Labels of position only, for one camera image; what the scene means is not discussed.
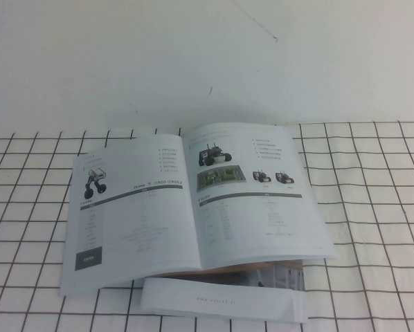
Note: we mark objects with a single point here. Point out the white product catalogue book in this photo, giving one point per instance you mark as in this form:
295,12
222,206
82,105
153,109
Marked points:
141,207

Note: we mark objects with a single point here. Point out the white closed agilex brochure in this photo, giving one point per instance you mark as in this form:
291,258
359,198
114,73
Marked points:
210,294

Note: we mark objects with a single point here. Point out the white black-grid tablecloth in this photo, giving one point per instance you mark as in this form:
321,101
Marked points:
366,207

